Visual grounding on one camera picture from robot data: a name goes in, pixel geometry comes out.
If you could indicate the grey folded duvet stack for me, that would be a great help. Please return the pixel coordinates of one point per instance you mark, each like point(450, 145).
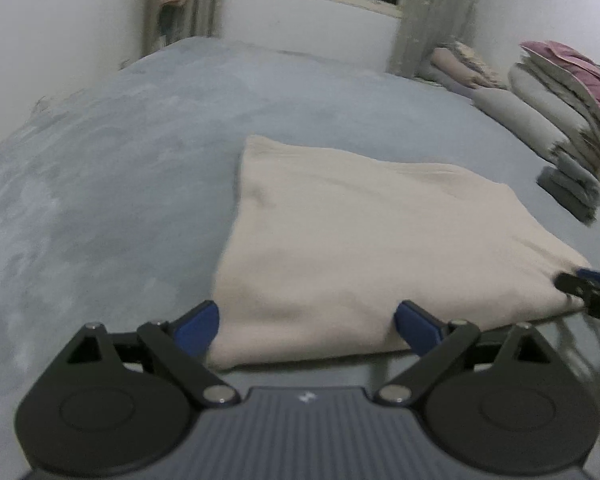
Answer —
point(544, 114)

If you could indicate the grey patterned right curtain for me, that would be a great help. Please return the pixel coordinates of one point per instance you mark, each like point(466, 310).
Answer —
point(426, 24)

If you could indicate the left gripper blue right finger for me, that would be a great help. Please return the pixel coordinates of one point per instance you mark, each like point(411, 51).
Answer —
point(440, 348)

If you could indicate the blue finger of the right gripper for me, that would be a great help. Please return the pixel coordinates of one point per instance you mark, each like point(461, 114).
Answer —
point(584, 284)

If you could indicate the black and cream shirt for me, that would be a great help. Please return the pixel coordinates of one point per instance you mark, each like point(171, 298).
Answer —
point(327, 243)

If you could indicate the pink quilted pillow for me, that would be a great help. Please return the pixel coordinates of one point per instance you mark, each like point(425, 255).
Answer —
point(569, 67)

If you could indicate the folded grey towel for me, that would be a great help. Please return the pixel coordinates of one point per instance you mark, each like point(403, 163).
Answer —
point(572, 186)

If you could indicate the pink folded bedding by curtain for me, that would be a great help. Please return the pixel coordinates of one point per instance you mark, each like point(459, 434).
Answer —
point(447, 68)

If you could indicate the blue-grey bed blanket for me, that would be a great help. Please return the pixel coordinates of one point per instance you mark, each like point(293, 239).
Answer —
point(116, 204)

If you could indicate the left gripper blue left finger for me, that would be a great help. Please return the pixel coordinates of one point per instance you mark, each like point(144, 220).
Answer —
point(177, 348)

